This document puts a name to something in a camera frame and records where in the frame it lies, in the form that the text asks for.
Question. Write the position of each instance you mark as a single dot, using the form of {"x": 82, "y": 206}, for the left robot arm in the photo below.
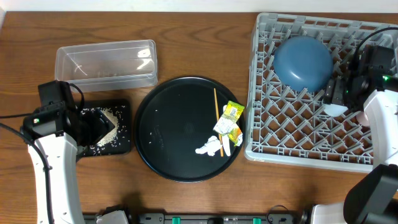
{"x": 57, "y": 134}

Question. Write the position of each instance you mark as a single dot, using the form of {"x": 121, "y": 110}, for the round black serving tray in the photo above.
{"x": 176, "y": 118}

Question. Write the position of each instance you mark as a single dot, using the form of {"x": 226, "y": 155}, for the orange green torn wrapper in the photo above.
{"x": 235, "y": 135}

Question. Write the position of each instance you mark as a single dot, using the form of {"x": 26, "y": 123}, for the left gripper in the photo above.
{"x": 94, "y": 125}

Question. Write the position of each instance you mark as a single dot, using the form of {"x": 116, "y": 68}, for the green yellow snack wrapper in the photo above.
{"x": 232, "y": 112}

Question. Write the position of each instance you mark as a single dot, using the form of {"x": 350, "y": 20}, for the clear plastic bin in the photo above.
{"x": 108, "y": 66}

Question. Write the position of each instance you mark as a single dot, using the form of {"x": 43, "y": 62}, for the white pink cup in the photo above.
{"x": 362, "y": 119}

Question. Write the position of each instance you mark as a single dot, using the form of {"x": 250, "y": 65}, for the white plastic spoon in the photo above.
{"x": 224, "y": 138}

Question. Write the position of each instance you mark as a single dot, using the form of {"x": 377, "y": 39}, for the black rectangular tray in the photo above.
{"x": 106, "y": 103}

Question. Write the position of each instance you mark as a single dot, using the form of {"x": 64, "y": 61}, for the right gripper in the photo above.
{"x": 334, "y": 91}

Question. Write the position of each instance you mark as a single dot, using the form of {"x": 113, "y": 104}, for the grey dishwasher rack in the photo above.
{"x": 290, "y": 127}

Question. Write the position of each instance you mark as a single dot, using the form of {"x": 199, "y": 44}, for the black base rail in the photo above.
{"x": 160, "y": 218}

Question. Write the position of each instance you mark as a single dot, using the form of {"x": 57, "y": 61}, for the white tissue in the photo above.
{"x": 210, "y": 147}

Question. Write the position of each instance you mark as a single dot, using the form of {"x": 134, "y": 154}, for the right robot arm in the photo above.
{"x": 370, "y": 88}

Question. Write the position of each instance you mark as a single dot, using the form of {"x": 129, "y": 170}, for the pile of rice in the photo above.
{"x": 118, "y": 140}

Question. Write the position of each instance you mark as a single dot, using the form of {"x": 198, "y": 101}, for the light blue cup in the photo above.
{"x": 334, "y": 110}

